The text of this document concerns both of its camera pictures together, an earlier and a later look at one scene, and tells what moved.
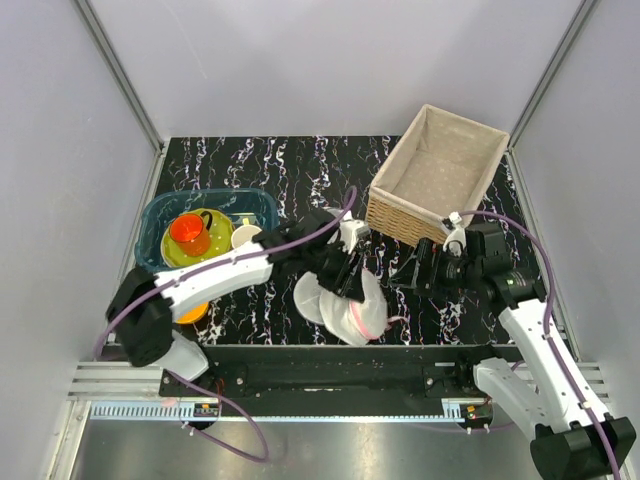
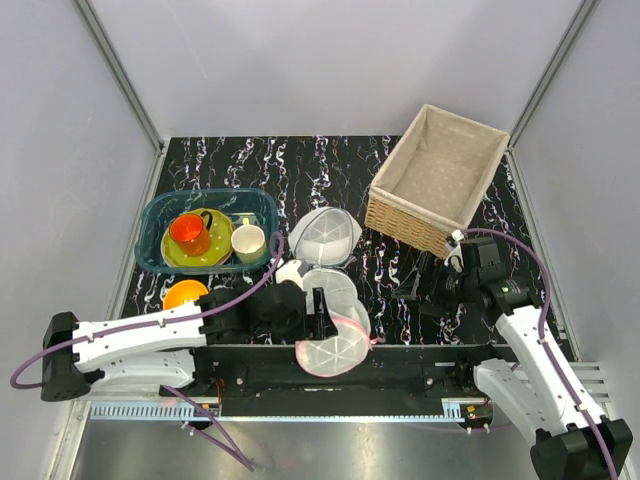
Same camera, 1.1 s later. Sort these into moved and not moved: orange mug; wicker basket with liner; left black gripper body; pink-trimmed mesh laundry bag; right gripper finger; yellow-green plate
Moved: right gripper finger; pink-trimmed mesh laundry bag; left black gripper body
Not moved: orange mug; wicker basket with liner; yellow-green plate
